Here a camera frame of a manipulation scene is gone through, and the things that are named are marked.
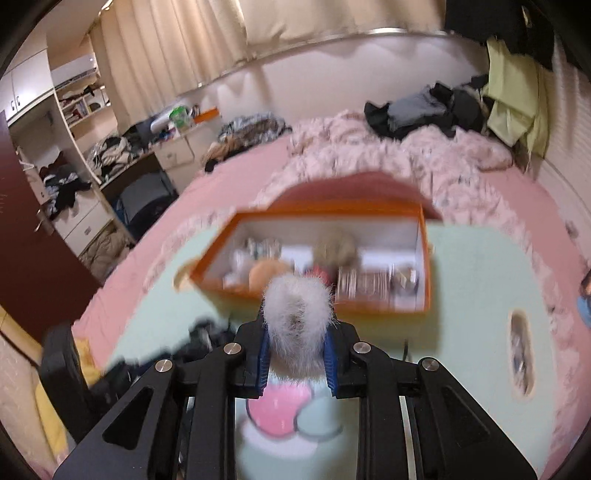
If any dark red wardrobe door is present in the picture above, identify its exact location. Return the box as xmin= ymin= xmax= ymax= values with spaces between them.
xmin=0 ymin=117 xmax=100 ymax=342

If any light green garment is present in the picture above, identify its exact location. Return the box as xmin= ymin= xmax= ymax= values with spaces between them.
xmin=485 ymin=38 xmax=550 ymax=157

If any patterned clothes heap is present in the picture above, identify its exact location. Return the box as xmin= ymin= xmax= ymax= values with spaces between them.
xmin=201 ymin=112 xmax=293 ymax=174

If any white pink bedsheet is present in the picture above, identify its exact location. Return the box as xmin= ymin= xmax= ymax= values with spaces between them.
xmin=71 ymin=133 xmax=297 ymax=365

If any beige curtain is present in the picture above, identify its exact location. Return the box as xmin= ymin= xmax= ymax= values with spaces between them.
xmin=89 ymin=1 xmax=446 ymax=126

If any white fluffy pompom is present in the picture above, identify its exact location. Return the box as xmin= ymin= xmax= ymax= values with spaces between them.
xmin=263 ymin=273 xmax=334 ymax=380

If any pink floral duvet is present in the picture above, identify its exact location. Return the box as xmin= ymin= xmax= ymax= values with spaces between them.
xmin=142 ymin=110 xmax=591 ymax=462

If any white drawer cabinet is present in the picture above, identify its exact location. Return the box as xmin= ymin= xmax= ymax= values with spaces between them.
xmin=153 ymin=117 xmax=222 ymax=194

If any orange cardboard box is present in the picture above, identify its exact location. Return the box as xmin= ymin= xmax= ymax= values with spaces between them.
xmin=189 ymin=200 xmax=431 ymax=319

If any dark red pillow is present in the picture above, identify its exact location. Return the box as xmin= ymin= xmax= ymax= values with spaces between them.
xmin=270 ymin=171 xmax=443 ymax=221

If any dark clothes pile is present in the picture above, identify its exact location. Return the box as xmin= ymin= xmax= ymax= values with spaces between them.
xmin=363 ymin=74 xmax=493 ymax=141

